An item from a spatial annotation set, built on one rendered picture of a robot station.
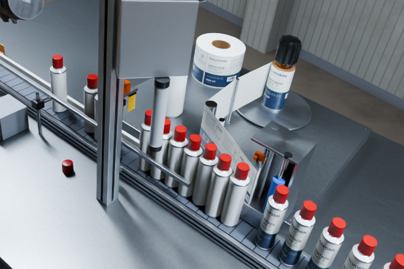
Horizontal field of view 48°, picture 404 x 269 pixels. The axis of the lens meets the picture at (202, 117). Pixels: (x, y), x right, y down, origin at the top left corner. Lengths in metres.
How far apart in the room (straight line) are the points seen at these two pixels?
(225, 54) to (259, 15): 2.37
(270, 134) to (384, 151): 0.76
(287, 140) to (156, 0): 0.49
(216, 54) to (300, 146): 0.71
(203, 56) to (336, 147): 0.61
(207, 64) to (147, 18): 0.84
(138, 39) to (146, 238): 0.56
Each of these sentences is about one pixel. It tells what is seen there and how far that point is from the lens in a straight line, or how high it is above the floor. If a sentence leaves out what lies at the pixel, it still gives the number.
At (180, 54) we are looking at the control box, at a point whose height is 1.34.
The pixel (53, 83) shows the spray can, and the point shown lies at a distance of 1.57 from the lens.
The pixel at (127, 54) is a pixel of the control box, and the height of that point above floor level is 1.35.
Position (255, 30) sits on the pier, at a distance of 4.19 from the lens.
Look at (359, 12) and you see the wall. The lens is 3.95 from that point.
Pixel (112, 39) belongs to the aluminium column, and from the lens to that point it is 1.04.
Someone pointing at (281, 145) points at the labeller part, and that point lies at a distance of 1.18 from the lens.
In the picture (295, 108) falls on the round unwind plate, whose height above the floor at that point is 0.89.
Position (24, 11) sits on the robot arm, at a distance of 1.02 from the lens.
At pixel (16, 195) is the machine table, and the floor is 0.83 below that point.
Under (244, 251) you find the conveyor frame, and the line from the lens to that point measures 1.26.
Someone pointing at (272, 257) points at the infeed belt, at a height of 0.88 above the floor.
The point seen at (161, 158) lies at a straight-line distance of 1.32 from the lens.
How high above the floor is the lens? 1.84
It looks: 35 degrees down
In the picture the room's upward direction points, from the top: 10 degrees clockwise
